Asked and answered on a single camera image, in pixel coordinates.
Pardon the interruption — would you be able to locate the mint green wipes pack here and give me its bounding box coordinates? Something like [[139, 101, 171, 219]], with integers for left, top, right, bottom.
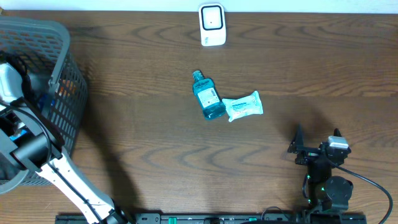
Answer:
[[222, 90, 264, 122]]

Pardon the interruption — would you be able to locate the teal mouthwash bottle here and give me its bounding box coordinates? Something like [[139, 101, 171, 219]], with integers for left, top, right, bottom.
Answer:
[[192, 70, 226, 120]]

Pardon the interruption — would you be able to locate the blue Oreo cookie pack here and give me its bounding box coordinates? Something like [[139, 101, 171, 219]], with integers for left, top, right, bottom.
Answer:
[[9, 93, 55, 142]]

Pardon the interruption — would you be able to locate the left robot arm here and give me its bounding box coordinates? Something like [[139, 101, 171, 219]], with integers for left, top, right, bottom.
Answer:
[[1, 52, 131, 223]]

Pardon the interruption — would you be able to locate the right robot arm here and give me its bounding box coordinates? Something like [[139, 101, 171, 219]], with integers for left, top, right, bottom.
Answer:
[[287, 126, 353, 224]]

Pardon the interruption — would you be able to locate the grey plastic shopping basket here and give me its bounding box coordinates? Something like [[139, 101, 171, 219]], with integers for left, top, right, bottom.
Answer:
[[1, 16, 88, 194]]

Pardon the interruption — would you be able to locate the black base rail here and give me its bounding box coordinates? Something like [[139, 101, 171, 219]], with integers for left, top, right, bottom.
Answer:
[[55, 212, 368, 224]]

